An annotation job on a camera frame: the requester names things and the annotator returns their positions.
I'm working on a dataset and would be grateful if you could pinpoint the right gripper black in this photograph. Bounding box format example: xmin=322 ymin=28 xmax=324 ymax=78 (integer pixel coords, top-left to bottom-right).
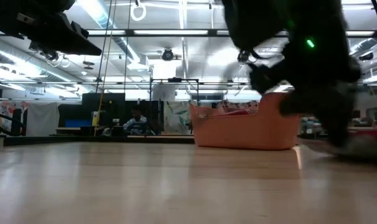
xmin=248 ymin=39 xmax=363 ymax=147

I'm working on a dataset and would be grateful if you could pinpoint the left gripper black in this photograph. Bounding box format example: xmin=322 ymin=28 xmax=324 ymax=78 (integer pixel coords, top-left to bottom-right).
xmin=0 ymin=0 xmax=103 ymax=57

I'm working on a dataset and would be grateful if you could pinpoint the orange plastic basket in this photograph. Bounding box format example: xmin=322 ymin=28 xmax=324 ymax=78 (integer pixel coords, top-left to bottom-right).
xmin=189 ymin=91 xmax=302 ymax=151

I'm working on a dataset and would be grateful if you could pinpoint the large black screen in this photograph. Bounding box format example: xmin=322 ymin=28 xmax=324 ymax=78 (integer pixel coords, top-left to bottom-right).
xmin=81 ymin=92 xmax=126 ymax=136

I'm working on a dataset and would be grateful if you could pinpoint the grey hanging cloth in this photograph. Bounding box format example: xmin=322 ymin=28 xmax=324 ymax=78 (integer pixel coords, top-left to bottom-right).
xmin=26 ymin=102 xmax=61 ymax=137

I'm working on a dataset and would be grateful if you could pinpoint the person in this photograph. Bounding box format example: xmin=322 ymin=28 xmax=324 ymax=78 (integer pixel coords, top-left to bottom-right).
xmin=123 ymin=105 xmax=149 ymax=136

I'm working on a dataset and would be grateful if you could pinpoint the black overhead rig bar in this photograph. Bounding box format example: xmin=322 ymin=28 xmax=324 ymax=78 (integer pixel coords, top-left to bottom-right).
xmin=0 ymin=28 xmax=377 ymax=38

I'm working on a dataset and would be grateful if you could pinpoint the yellow hanging cord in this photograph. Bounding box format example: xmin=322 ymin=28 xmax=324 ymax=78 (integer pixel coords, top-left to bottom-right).
xmin=93 ymin=0 xmax=118 ymax=137

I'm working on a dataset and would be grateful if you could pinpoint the white hanging ring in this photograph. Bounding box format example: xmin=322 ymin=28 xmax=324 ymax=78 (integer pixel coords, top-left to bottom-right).
xmin=129 ymin=1 xmax=147 ymax=22

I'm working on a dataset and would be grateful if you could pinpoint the colourful wall poster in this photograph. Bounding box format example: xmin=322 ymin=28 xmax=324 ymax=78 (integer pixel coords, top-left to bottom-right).
xmin=0 ymin=100 xmax=30 ymax=132

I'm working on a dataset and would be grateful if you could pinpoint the black overhead camera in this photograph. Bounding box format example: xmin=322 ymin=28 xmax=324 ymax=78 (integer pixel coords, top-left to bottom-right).
xmin=161 ymin=47 xmax=175 ymax=62

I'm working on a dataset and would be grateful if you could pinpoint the black aluminium table frame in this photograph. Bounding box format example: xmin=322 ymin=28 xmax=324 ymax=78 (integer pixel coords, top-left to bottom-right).
xmin=0 ymin=134 xmax=196 ymax=147

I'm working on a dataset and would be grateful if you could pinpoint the black metal rack frame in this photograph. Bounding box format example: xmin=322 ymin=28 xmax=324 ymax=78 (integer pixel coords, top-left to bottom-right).
xmin=149 ymin=77 xmax=200 ymax=136

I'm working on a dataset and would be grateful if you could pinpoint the leaf pattern wall poster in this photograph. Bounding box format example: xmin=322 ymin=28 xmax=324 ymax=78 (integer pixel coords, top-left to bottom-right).
xmin=163 ymin=100 xmax=193 ymax=136

